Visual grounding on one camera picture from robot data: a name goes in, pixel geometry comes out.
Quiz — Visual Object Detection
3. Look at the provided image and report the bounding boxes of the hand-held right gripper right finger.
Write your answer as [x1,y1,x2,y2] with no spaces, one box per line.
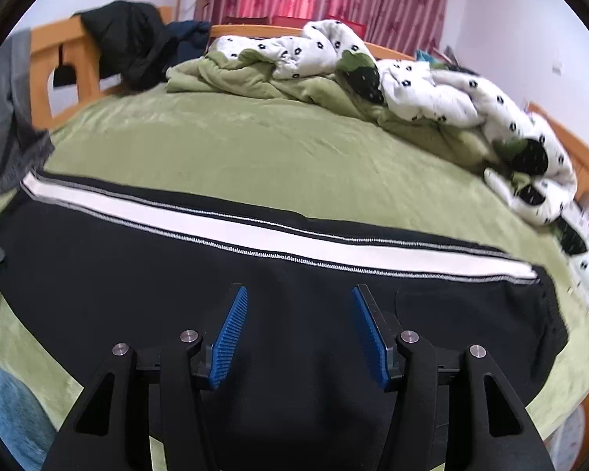
[351,284,556,471]

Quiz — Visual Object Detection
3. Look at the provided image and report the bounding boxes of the green bed sheet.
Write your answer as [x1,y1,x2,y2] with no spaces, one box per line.
[0,89,589,471]

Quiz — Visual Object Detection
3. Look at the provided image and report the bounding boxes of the wooden bed frame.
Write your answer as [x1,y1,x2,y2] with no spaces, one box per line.
[28,6,589,236]

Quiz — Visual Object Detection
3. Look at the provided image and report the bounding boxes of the dark blue garment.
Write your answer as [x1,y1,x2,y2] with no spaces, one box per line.
[165,20,213,68]

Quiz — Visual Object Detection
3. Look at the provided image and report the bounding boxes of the black pants with white stripe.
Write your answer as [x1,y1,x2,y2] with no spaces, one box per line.
[0,169,570,471]

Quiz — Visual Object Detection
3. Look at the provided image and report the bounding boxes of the person's leg in blue jeans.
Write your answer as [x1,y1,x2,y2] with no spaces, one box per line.
[0,356,58,471]

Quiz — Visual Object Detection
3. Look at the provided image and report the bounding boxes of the white and green patterned quilt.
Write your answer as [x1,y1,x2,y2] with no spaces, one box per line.
[166,20,579,226]

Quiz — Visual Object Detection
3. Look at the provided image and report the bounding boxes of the grey garment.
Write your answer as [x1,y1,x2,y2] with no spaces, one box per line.
[0,29,56,196]

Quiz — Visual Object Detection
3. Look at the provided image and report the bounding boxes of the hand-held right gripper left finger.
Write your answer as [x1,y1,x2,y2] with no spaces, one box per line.
[43,283,249,471]

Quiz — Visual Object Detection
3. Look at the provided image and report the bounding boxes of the black jacket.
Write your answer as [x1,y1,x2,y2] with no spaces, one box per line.
[75,0,178,91]

